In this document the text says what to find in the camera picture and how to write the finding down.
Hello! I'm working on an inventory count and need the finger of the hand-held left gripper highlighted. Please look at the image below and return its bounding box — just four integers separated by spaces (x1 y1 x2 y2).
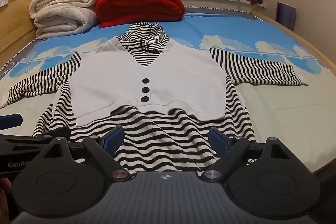
0 113 23 128
0 126 71 152

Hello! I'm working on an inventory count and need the striped hooded top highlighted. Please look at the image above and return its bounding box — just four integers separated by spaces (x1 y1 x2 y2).
0 21 310 177

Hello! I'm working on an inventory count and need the cream folded quilt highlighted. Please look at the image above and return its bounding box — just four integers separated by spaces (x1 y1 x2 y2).
28 0 103 40

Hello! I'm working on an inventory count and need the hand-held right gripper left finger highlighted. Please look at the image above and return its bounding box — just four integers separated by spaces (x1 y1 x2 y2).
37 126 130 182

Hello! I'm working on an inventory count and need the purple box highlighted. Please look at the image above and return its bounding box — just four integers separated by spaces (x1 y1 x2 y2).
276 2 297 31

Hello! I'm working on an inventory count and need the red folded blanket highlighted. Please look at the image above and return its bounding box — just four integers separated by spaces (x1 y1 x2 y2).
96 0 185 28

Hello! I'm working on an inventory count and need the blue and white bed sheet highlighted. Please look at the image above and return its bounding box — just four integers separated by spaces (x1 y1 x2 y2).
0 5 336 174

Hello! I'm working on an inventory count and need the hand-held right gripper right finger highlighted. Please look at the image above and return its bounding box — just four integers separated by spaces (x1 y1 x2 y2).
202 127 297 182

